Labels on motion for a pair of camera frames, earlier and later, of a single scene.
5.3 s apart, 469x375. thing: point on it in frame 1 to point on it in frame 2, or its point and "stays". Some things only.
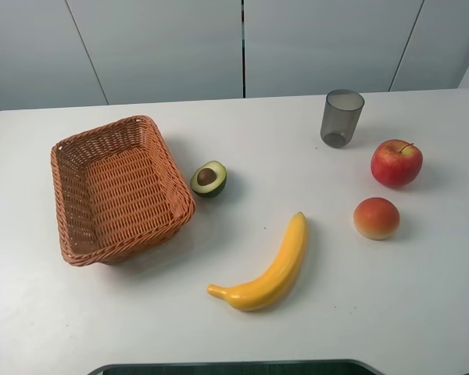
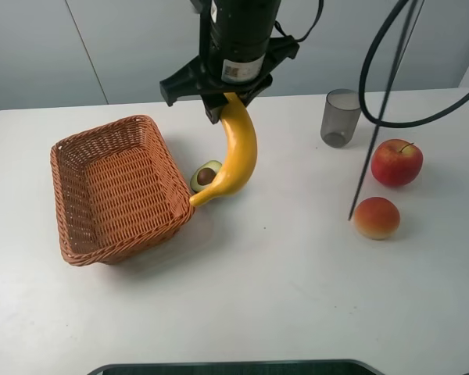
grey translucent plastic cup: (341, 113) stays
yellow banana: (270, 288) to (241, 153)
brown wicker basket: (116, 194) stays
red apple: (395, 163) stays
